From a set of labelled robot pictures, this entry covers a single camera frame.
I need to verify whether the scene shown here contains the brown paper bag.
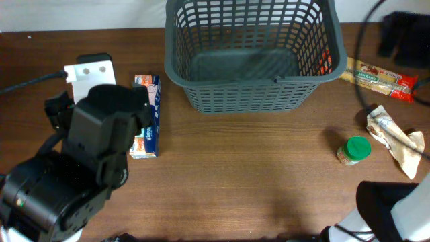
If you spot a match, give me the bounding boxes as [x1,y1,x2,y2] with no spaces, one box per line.
[366,105,425,180]

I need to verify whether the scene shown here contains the green lidded small jar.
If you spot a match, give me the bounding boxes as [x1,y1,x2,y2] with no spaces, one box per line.
[337,136,372,165]

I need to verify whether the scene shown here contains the grey plastic shopping basket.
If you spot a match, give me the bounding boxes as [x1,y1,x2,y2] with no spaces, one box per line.
[165,0,347,114]

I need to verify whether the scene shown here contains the San Remo spaghetti packet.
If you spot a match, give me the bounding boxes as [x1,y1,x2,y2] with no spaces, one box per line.
[339,57,418,103]

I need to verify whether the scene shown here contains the Kleenex tissue multipack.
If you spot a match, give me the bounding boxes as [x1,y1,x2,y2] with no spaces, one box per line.
[130,75,161,159]

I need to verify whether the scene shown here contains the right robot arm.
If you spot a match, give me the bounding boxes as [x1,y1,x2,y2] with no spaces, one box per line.
[320,11,429,241]

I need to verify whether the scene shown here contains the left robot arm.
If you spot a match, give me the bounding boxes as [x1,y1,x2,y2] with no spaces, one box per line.
[1,84,152,241]

